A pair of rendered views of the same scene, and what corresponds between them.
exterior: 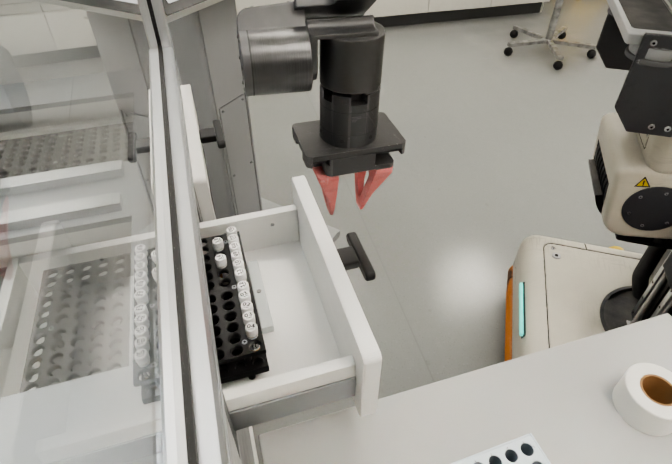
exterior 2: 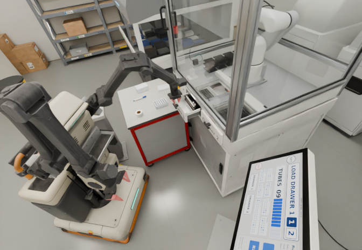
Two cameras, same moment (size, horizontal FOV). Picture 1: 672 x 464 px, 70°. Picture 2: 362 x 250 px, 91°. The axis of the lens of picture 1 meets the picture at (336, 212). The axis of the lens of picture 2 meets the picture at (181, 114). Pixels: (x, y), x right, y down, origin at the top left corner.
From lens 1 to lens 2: 162 cm
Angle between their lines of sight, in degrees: 95
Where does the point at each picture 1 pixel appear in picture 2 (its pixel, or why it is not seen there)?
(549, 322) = (130, 190)
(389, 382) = (175, 195)
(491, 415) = (159, 111)
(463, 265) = not seen: outside the picture
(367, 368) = not seen: hidden behind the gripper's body
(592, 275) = (108, 211)
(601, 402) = (145, 115)
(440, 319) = (158, 222)
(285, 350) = (184, 104)
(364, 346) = not seen: hidden behind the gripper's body
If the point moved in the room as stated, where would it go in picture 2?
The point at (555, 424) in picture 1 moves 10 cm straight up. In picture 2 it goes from (151, 112) to (149, 104)
